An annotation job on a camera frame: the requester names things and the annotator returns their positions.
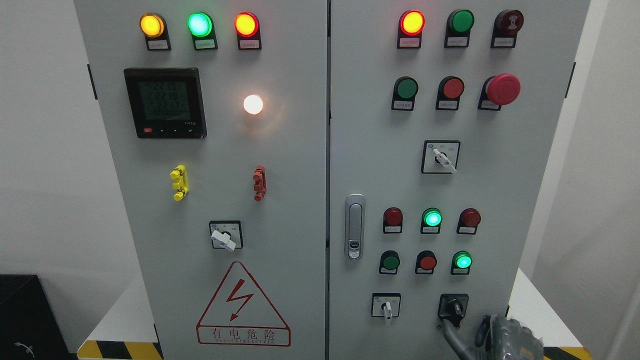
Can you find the black knob rotary switch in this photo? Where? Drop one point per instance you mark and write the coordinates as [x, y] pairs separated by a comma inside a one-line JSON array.
[[452, 307]]

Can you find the grey electrical cabinet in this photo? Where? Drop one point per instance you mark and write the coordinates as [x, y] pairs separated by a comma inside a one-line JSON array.
[[326, 73]]

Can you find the red terminal connector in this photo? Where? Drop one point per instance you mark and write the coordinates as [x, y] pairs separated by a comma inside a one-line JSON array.
[[259, 178]]

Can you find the dark red indicator light left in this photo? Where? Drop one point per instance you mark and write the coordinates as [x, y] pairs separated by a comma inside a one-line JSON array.
[[392, 221]]

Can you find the dark red indicator light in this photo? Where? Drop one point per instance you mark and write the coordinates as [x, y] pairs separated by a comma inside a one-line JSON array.
[[468, 221], [392, 221]]

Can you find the white lit indicator lamp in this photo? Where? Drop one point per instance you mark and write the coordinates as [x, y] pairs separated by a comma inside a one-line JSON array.
[[253, 104]]

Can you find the lit green indicator light middle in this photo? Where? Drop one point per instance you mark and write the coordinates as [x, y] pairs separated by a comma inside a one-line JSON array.
[[431, 221]]

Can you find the lit green indicator light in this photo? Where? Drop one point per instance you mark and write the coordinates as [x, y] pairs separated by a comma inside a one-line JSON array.
[[202, 31], [431, 221]]

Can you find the green push button upper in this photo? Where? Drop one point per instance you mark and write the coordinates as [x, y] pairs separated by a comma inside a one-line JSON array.
[[404, 94]]

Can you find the red push button lower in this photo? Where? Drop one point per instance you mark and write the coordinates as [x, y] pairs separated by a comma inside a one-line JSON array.
[[425, 263]]

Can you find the red push button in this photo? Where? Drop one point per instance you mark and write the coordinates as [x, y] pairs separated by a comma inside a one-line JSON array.
[[450, 90], [425, 263]]

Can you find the yellow terminal connector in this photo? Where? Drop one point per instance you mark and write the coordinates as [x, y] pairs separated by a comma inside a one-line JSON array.
[[180, 183]]

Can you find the dark red indicator light right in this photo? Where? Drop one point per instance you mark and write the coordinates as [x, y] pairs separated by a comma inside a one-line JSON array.
[[468, 221]]

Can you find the red electrical warning sticker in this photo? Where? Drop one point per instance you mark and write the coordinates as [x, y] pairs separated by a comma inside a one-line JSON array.
[[241, 314]]

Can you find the red push button upper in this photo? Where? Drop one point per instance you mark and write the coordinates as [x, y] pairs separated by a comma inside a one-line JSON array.
[[450, 90]]

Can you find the lit green push button lower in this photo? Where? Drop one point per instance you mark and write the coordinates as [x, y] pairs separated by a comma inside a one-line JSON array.
[[461, 263]]

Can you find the lit red indicator light left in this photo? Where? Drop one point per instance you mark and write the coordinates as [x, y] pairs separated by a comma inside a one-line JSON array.
[[247, 27]]

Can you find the lit red indicator light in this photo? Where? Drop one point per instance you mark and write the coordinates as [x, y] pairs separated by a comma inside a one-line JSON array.
[[247, 27], [410, 29]]

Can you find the black digital power meter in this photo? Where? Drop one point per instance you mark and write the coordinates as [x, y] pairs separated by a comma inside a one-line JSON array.
[[166, 103]]

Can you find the lit red indicator light right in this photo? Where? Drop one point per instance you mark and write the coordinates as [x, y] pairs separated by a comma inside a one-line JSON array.
[[410, 29]]

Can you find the lit green indicator light top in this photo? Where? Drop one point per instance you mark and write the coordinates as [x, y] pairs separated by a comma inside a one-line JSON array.
[[202, 31]]

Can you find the red emergency stop button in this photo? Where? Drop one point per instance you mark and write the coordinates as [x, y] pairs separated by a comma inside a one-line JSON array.
[[498, 91]]

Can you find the green indicator light top right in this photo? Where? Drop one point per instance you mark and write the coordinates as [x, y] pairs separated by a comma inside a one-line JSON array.
[[458, 28]]

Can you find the yellow indicator light top left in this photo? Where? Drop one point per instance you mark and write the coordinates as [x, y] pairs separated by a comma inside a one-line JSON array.
[[155, 31]]

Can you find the dark red buzzer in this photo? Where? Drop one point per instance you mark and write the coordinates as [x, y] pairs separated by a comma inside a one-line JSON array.
[[505, 29]]

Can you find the white platform with hazard stripes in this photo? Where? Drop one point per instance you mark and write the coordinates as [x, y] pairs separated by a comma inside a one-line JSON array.
[[127, 331]]

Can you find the black box lower left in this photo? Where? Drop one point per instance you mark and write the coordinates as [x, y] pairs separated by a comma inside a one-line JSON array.
[[28, 329]]

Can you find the silver door lock handle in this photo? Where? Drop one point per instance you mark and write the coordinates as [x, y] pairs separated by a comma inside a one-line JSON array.
[[354, 225]]

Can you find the white lever selector switch left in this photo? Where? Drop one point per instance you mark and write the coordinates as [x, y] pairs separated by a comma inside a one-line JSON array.
[[226, 234]]

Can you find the white lever selector switch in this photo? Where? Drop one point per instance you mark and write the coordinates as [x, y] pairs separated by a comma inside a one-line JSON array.
[[440, 156], [226, 234], [386, 305]]

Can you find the white lever selector switch upper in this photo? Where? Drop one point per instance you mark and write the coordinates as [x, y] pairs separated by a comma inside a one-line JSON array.
[[440, 156]]

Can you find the white lever selector switch lower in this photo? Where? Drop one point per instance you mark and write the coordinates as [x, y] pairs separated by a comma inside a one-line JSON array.
[[386, 305]]

